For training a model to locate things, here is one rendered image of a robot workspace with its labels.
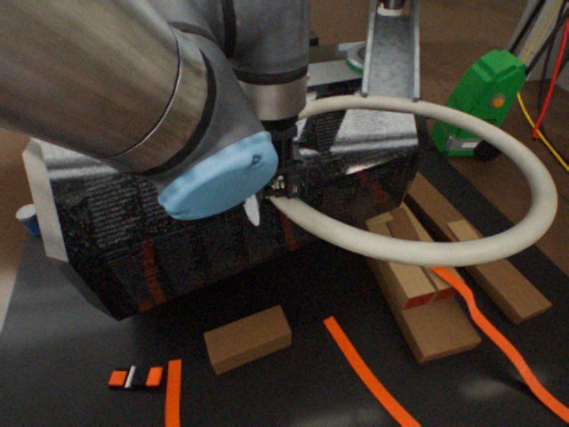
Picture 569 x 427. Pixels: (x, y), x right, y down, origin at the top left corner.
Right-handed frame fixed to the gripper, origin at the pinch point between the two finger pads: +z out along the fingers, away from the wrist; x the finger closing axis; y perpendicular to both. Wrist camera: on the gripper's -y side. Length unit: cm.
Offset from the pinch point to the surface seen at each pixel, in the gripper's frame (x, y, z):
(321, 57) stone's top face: 39, -68, 0
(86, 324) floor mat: -66, -49, 87
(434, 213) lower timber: 100, -52, 77
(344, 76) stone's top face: 40, -53, 1
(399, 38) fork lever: 48, -40, -12
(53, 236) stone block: -50, -36, 25
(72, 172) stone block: -40, -43, 12
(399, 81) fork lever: 40.9, -26.8, -6.9
